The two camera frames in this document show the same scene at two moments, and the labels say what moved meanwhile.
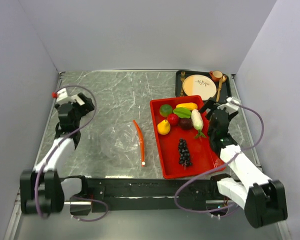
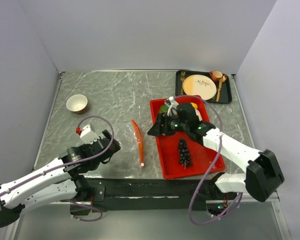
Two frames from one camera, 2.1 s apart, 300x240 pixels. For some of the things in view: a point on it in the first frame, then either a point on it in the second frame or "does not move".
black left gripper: x=87 y=101 to x=106 y=134
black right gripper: x=208 y=104 to x=157 y=130
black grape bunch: x=184 y=158 does not move
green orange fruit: x=165 y=110 does not move
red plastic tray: x=181 y=132 does not move
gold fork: x=182 y=78 does not move
